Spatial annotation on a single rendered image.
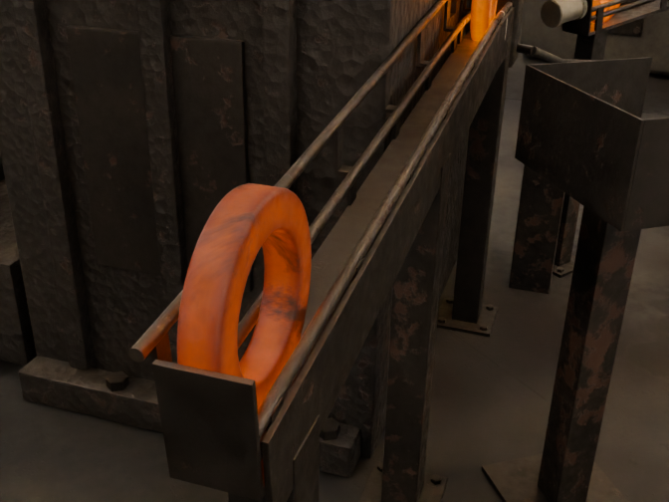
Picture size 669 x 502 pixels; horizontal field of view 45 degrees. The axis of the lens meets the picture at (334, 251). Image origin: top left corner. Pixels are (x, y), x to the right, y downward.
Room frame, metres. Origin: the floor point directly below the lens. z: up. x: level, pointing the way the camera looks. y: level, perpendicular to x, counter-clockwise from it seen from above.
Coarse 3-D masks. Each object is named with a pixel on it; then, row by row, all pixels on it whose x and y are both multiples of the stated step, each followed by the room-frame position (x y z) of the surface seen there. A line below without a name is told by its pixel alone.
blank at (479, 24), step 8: (472, 0) 1.50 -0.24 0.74; (480, 0) 1.50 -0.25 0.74; (488, 0) 1.49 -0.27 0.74; (496, 0) 1.61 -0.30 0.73; (472, 8) 1.50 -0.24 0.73; (480, 8) 1.50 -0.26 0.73; (488, 8) 1.49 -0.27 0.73; (496, 8) 1.63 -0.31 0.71; (472, 16) 1.50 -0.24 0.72; (480, 16) 1.50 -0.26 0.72; (488, 16) 1.50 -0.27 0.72; (472, 24) 1.51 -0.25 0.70; (480, 24) 1.50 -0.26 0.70; (488, 24) 1.50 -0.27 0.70; (472, 32) 1.52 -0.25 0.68; (480, 32) 1.51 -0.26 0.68
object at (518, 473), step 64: (576, 64) 1.14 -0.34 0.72; (640, 64) 1.17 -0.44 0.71; (576, 128) 0.98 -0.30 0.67; (640, 128) 0.87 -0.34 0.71; (576, 192) 0.96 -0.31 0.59; (640, 192) 0.88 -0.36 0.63; (576, 256) 1.06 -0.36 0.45; (576, 320) 1.04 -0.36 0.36; (576, 384) 1.01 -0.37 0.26; (576, 448) 1.02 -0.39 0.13
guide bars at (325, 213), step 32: (448, 0) 1.48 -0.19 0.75; (416, 32) 1.23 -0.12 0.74; (384, 64) 1.07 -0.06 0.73; (416, 64) 1.28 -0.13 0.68; (384, 96) 1.08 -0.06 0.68; (384, 128) 1.00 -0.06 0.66; (352, 192) 0.88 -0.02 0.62; (320, 224) 0.75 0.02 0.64; (160, 320) 0.50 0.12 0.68; (256, 320) 0.59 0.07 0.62; (128, 352) 0.46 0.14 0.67; (160, 352) 0.49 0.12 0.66
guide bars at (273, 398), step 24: (480, 48) 1.31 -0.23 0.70; (456, 96) 1.11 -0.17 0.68; (432, 120) 1.01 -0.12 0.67; (408, 168) 0.86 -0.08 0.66; (384, 216) 0.75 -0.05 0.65; (360, 240) 0.70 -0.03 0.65; (360, 264) 0.66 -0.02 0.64; (336, 288) 0.62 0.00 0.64; (312, 336) 0.55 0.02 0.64; (288, 360) 0.52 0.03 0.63; (288, 384) 0.49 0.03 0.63; (264, 408) 0.46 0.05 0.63; (264, 432) 0.46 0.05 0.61
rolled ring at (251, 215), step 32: (256, 192) 0.54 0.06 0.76; (288, 192) 0.57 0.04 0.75; (224, 224) 0.50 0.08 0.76; (256, 224) 0.51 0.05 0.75; (288, 224) 0.56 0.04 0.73; (192, 256) 0.48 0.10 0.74; (224, 256) 0.48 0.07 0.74; (288, 256) 0.59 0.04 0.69; (192, 288) 0.47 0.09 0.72; (224, 288) 0.46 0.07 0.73; (288, 288) 0.59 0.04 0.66; (192, 320) 0.46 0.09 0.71; (224, 320) 0.46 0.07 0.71; (288, 320) 0.58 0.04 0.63; (192, 352) 0.45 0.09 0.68; (224, 352) 0.45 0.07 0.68; (256, 352) 0.55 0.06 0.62; (288, 352) 0.56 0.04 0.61; (256, 384) 0.50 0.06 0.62
